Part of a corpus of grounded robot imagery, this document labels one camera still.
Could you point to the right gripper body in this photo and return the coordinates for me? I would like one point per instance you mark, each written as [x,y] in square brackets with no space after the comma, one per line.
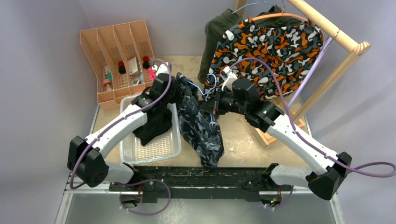
[228,102]

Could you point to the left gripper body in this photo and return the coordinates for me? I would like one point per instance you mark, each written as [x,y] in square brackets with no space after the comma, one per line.
[174,96]

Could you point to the dark leaf print shorts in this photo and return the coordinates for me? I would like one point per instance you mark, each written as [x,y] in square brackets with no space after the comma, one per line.
[197,127]

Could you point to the black shorts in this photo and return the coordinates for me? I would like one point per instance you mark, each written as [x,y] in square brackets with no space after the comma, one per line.
[159,122]

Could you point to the peach plastic desk organizer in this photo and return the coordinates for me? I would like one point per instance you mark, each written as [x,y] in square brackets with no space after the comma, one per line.
[108,50]

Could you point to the white plastic basket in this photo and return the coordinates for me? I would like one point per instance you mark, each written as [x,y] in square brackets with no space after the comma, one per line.
[162,147]

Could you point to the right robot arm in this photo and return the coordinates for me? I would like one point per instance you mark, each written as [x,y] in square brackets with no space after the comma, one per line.
[326,168]

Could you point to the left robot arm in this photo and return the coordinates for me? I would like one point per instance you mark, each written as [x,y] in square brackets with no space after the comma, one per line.
[86,156]

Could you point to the orange camouflage shorts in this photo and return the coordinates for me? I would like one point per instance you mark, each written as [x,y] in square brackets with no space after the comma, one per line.
[275,59]

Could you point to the olive green shorts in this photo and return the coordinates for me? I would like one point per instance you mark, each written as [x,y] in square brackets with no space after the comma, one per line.
[216,27]

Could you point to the pink highlighter marker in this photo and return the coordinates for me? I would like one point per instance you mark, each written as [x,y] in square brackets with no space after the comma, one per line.
[152,73]

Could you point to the red black marker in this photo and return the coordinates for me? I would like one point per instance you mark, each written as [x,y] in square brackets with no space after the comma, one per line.
[146,62]

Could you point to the white medicine box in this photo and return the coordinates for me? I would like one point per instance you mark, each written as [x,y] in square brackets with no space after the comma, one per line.
[134,67]

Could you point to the pink small bottle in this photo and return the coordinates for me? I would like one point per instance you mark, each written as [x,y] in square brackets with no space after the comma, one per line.
[107,83]

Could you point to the wooden clothes rack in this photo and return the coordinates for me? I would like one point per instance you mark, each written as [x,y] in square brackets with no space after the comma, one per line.
[355,52]

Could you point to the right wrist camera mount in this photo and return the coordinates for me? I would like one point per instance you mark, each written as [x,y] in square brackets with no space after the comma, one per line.
[228,77]

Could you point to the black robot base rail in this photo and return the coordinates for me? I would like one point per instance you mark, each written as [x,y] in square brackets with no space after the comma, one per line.
[151,183]

